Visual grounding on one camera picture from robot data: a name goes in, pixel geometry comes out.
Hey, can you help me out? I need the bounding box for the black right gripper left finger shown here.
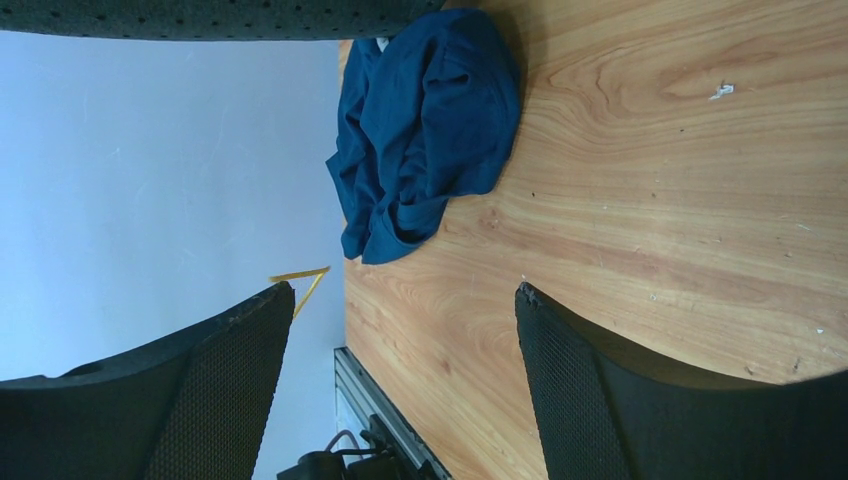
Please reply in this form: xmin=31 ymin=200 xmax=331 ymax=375
xmin=1 ymin=283 xmax=295 ymax=479

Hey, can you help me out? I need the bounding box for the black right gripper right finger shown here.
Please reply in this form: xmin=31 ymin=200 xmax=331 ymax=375
xmin=515 ymin=283 xmax=847 ymax=479

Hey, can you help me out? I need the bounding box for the yellow cable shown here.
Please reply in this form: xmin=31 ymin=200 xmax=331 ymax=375
xmin=268 ymin=265 xmax=332 ymax=321

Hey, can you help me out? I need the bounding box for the blue cloth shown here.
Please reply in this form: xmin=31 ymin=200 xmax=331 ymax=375
xmin=326 ymin=8 xmax=522 ymax=265

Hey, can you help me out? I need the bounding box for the dark dotted fabric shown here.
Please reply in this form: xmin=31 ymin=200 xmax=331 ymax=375
xmin=1 ymin=0 xmax=444 ymax=42

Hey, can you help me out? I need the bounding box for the aluminium rail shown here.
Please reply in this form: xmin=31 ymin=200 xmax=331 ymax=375
xmin=334 ymin=347 xmax=453 ymax=479

